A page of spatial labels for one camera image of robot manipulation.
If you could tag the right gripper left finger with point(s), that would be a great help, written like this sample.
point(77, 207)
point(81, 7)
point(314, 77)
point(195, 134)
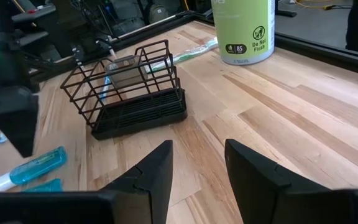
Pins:
point(148, 186)

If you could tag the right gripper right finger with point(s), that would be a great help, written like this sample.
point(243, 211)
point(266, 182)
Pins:
point(259, 193)

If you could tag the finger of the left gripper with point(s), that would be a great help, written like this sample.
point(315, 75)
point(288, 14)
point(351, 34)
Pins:
point(11, 118)

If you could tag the blue toothbrush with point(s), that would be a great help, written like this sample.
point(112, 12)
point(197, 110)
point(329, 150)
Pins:
point(106, 90)
point(2, 138)

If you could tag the blue mouthwash bottle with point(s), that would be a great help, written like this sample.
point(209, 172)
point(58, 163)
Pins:
point(33, 169)
point(47, 186)

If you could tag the green toothbrush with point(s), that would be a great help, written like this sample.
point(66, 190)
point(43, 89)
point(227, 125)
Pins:
point(197, 49)

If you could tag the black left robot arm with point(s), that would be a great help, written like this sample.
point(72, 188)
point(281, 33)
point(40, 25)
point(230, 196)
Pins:
point(64, 34)

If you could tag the grey translucent cup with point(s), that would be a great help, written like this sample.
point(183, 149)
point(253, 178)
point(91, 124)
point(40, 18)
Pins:
point(126, 73)

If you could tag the green wipes canister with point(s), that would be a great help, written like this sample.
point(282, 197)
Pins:
point(244, 31)

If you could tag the grey backpack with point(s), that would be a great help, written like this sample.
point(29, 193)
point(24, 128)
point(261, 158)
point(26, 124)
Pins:
point(158, 13)

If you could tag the black floor bar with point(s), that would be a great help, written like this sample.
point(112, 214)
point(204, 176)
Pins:
point(287, 13)

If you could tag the black aluminium table frame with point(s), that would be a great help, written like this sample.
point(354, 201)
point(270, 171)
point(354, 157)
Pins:
point(322, 53)

